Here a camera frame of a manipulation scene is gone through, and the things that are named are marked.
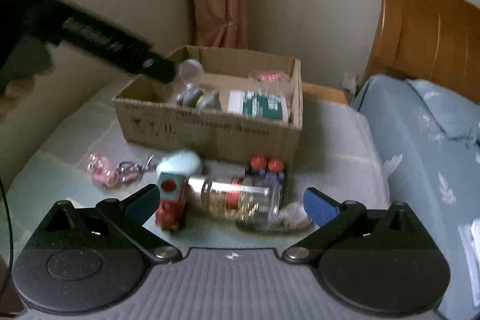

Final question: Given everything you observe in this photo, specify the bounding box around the red wooden toy train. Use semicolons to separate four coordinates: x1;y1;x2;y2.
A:
155;172;187;231

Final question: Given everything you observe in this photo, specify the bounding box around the pink pig keychain toy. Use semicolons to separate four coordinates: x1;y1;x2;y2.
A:
87;154;156;189

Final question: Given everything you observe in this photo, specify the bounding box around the light blue earbud case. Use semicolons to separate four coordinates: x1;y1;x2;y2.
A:
156;149;203;176

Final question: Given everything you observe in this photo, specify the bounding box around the capsule bottle with silver cap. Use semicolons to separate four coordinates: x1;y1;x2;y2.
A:
187;175;284;224

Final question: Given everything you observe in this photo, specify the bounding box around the white green medical container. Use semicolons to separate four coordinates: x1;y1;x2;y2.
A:
227;90;290;124

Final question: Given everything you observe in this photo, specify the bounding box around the grey shark figurine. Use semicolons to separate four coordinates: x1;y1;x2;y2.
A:
175;84;222;110

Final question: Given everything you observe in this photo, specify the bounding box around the clear jar with red label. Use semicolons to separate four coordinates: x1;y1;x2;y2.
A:
249;70;295;96

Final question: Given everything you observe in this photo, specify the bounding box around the tall clear plastic jar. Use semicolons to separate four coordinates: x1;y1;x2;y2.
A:
177;58;204;85

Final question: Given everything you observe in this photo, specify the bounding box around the blue floral bed sheet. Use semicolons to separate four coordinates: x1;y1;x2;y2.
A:
353;75;479;319

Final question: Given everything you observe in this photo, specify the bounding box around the stack of papers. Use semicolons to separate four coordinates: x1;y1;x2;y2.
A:
458;218;479;277

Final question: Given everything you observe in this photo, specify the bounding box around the open cardboard box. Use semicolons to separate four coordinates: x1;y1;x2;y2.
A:
112;46;303;166

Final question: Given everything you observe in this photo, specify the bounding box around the blue floral pillow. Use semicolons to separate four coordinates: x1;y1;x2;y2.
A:
407;79;479;145

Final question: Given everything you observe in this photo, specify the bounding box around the wooden bed headboard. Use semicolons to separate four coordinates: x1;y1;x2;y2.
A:
364;0;480;102

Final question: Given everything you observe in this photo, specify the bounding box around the white wall charger plug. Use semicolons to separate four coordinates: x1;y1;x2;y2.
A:
342;72;358;96

